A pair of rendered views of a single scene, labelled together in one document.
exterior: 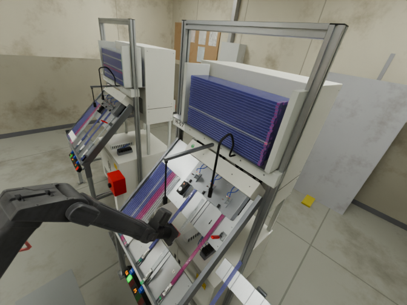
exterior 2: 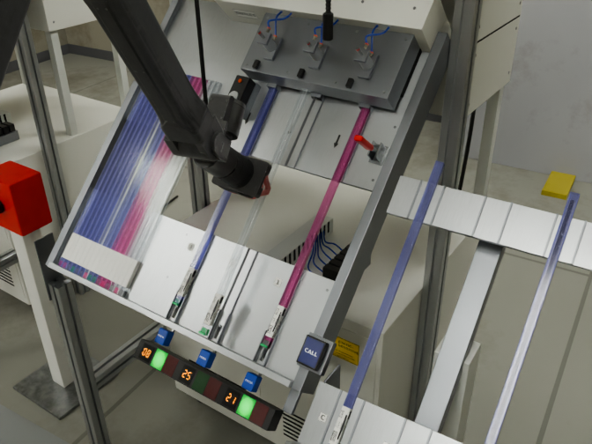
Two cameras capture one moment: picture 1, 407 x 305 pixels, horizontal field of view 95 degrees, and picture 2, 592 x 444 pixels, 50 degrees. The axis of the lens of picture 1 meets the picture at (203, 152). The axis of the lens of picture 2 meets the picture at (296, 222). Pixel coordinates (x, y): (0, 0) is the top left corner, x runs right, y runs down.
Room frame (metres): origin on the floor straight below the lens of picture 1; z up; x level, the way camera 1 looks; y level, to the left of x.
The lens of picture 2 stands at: (-0.46, 0.19, 1.53)
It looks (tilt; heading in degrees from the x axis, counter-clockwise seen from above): 31 degrees down; 350
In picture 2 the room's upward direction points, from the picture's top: 1 degrees counter-clockwise
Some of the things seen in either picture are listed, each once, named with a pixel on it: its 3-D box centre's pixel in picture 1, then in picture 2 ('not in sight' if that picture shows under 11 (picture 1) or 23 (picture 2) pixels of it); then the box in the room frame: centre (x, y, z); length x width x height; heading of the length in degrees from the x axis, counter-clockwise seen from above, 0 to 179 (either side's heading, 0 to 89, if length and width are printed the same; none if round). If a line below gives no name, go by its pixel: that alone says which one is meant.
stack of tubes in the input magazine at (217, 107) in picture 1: (231, 114); not in sight; (0.89, -0.11, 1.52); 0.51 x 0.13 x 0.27; 45
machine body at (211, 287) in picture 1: (207, 244); (324, 311); (1.02, -0.15, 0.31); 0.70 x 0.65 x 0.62; 45
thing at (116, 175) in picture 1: (120, 209); (40, 287); (1.19, 0.69, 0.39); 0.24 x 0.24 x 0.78; 45
